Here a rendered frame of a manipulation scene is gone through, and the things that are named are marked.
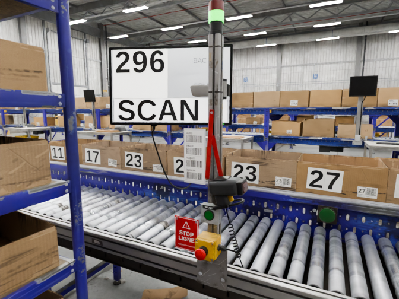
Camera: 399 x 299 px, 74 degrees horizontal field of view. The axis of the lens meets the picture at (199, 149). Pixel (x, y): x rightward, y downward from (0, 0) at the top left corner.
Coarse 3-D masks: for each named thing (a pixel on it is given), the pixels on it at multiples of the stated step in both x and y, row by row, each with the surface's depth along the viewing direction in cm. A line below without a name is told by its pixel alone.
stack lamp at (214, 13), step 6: (216, 0) 83; (210, 6) 84; (216, 6) 83; (222, 6) 84; (210, 12) 84; (216, 12) 83; (222, 12) 84; (210, 18) 85; (216, 18) 84; (222, 18) 84
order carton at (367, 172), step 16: (304, 160) 162; (320, 160) 158; (336, 160) 154; (352, 160) 150; (368, 160) 147; (304, 176) 136; (352, 176) 126; (368, 176) 123; (384, 176) 120; (304, 192) 137; (320, 192) 133; (336, 192) 130; (352, 192) 127; (384, 192) 121
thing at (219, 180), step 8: (224, 176) 89; (208, 184) 87; (216, 184) 85; (224, 184) 83; (232, 184) 82; (240, 184) 81; (216, 192) 85; (224, 192) 84; (232, 192) 82; (240, 192) 82; (216, 200) 87; (224, 200) 86; (232, 200) 86; (216, 208) 87; (224, 208) 86
